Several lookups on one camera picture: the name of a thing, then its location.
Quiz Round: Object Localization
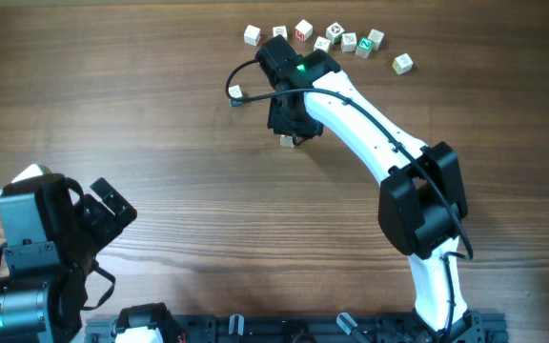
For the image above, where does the wooden block with drawing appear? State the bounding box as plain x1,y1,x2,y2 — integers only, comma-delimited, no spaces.
280,135,295,149

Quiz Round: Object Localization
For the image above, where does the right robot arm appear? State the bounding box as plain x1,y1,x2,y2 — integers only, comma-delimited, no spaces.
254,36,473,333

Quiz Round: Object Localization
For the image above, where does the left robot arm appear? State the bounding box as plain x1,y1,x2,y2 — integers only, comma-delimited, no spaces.
0,173,137,342

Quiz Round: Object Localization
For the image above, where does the wooden block orange picture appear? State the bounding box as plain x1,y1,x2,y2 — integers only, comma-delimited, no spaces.
273,26,288,40

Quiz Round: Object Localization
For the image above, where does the wooden block far left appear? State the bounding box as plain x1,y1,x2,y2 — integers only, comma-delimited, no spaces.
243,25,261,47

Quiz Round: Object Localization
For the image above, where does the wooden block red letter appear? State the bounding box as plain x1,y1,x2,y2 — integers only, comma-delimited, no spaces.
294,19,314,42

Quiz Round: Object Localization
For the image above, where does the wooden block faint drawing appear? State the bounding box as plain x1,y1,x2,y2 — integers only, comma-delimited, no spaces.
314,36,332,52

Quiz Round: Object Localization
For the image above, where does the wooden block blue side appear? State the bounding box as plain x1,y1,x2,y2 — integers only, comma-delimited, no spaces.
228,85,243,107

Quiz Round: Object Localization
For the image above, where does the wooden block dark picture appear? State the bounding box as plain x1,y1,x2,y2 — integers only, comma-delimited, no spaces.
326,22,345,45

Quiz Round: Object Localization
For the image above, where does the wooden block sketch top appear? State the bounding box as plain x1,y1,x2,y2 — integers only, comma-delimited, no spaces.
340,32,357,52

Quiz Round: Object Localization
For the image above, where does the wooden block green letter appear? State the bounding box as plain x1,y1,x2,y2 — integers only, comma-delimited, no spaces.
356,37,375,59

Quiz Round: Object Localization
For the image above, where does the wooden block grid pattern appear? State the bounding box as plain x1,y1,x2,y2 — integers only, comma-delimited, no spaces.
368,29,384,50

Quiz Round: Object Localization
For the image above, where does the wooden block yellow side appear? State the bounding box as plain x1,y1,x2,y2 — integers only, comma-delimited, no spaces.
392,53,414,75

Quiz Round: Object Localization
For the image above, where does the right black cable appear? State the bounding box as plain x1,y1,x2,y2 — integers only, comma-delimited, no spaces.
224,59,475,342

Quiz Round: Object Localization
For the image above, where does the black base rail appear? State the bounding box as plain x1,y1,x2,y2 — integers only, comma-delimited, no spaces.
83,303,509,343

